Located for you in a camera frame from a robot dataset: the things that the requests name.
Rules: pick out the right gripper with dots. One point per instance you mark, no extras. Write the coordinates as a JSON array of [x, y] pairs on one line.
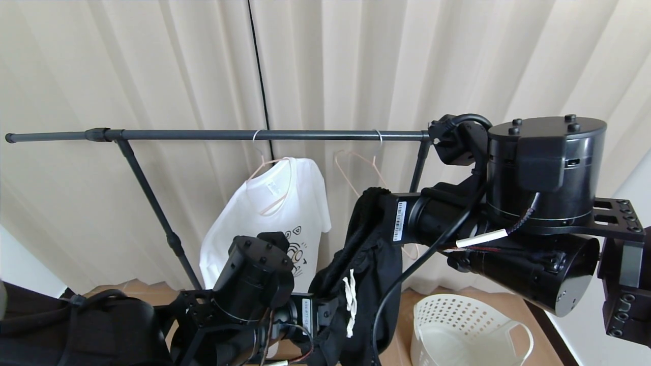
[[534, 269]]

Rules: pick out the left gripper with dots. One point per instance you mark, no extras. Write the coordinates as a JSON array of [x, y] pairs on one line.
[[315, 315]]

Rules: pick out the black garment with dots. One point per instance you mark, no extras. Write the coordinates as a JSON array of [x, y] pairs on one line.
[[366, 264]]

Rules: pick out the white printed t-shirt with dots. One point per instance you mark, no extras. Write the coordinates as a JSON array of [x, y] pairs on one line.
[[285, 203]]

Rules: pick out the pink clothes hanger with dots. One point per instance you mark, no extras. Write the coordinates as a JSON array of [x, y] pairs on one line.
[[264, 162], [374, 162]]

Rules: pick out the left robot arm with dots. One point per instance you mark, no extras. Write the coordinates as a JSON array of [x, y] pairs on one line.
[[249, 284]]

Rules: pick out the white laundry basket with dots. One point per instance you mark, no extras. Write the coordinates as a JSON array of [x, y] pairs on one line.
[[457, 310]]

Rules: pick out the black clothes rack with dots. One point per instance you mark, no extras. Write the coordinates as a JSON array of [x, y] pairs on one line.
[[203, 134]]

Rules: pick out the beige curtain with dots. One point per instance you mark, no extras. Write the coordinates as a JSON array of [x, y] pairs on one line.
[[152, 61]]

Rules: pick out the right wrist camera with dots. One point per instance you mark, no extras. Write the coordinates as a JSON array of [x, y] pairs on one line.
[[457, 145]]

